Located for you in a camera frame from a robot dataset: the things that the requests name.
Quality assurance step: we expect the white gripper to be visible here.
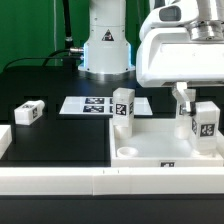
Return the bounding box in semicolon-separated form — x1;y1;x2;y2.
136;27;224;115

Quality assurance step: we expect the black hose with metal fitting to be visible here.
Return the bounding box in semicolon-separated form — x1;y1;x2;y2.
62;0;85;56

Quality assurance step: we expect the white marker base plate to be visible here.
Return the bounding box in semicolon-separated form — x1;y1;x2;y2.
60;96;152;115

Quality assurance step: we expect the white square tabletop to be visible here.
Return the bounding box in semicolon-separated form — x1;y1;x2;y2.
109;118;224;167

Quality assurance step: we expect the black cable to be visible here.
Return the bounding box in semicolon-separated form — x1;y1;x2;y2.
2;49;84;73

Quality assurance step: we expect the white U-shaped obstacle fence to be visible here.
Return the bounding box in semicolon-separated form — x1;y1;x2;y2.
0;124;224;196

